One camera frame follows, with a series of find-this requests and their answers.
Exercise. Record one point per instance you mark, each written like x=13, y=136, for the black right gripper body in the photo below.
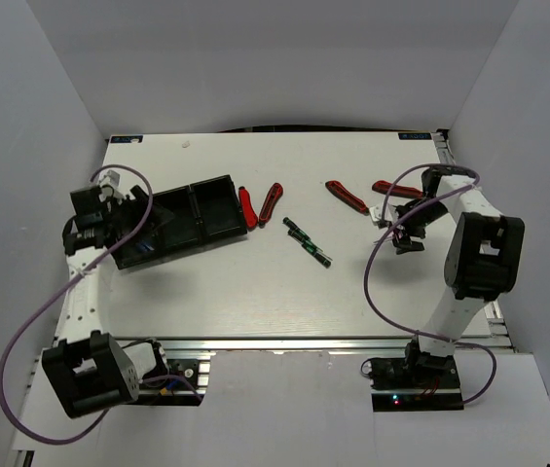
x=415, y=224

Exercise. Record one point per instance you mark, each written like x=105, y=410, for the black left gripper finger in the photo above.
x=137, y=207
x=160, y=216

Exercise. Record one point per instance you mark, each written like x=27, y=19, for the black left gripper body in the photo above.
x=107, y=218

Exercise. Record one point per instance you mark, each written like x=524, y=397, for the blue red screwdriver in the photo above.
x=387, y=238
x=145, y=245

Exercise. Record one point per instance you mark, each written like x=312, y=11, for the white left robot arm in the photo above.
x=86, y=367

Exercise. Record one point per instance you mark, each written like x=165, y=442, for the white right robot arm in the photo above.
x=481, y=264

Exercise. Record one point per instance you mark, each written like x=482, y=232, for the black three-compartment tray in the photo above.
x=206, y=212

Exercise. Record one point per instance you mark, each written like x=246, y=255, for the blue label left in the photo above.
x=126, y=139

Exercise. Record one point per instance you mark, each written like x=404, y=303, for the blue label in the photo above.
x=126, y=139
x=414, y=136

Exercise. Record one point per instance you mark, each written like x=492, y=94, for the blue label right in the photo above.
x=414, y=136

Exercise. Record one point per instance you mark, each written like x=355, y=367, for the red black utility knife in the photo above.
x=251, y=219

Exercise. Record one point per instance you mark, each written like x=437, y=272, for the green black precision screwdriver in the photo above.
x=294, y=227
x=318, y=254
x=304, y=240

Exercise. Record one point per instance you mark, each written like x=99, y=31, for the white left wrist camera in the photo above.
x=109, y=182

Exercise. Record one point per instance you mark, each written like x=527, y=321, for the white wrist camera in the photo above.
x=109, y=182
x=382, y=217

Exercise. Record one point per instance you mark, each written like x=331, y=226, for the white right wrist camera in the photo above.
x=382, y=217

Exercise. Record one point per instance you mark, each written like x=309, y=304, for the aluminium right side rail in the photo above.
x=482, y=260

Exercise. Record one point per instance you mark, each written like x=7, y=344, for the aluminium rail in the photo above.
x=482, y=260
x=283, y=344

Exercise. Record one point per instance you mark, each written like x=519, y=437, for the aluminium front rail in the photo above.
x=283, y=344

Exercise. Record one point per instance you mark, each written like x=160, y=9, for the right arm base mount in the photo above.
x=398, y=387

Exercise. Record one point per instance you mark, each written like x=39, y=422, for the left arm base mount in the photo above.
x=178, y=374

